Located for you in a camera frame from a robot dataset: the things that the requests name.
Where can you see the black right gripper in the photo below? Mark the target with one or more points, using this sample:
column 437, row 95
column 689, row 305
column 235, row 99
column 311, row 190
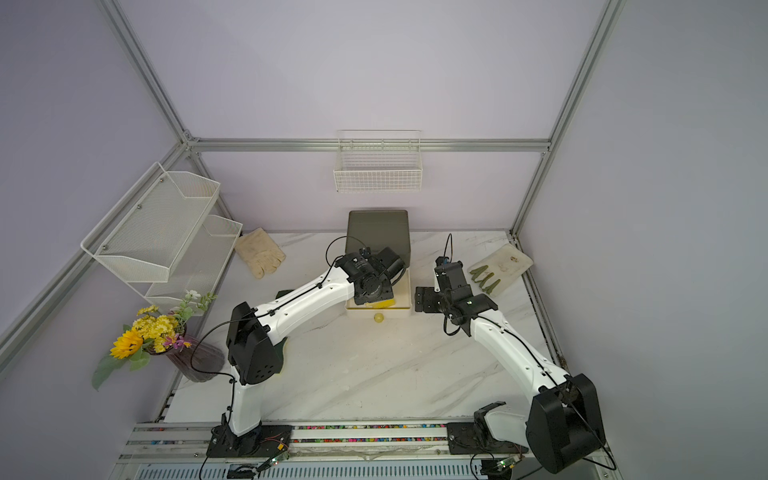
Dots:
column 426, row 295

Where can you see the green yellow sponge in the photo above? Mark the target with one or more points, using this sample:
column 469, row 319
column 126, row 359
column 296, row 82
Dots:
column 282, row 294
column 280, row 356

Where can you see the purple glass vase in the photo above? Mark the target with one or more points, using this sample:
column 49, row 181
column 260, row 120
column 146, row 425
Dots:
column 198, row 362

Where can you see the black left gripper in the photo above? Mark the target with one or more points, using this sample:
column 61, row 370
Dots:
column 387, row 294

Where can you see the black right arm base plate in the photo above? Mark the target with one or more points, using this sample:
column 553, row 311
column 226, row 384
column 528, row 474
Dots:
column 475, row 436

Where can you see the yellow sunflower bouquet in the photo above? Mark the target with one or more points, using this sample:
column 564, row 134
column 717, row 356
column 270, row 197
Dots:
column 151, row 334

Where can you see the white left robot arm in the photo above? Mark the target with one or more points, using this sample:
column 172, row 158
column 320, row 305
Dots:
column 256, row 335

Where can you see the white wire wall basket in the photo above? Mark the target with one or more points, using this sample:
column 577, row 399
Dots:
column 378, row 161

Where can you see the white mesh two-tier shelf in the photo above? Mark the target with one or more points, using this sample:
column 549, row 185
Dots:
column 165, row 237

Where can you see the beige work glove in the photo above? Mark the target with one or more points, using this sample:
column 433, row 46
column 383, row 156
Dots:
column 260, row 253

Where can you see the olive white yellow drawer cabinet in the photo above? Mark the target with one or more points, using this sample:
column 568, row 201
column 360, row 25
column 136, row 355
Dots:
column 379, row 229

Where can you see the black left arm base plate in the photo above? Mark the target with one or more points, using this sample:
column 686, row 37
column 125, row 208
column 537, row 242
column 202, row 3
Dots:
column 252, row 441

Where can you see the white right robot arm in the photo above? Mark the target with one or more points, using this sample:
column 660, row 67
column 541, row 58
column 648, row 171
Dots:
column 563, row 424

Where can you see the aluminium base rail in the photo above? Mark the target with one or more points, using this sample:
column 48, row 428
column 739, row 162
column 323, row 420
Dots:
column 388, row 449

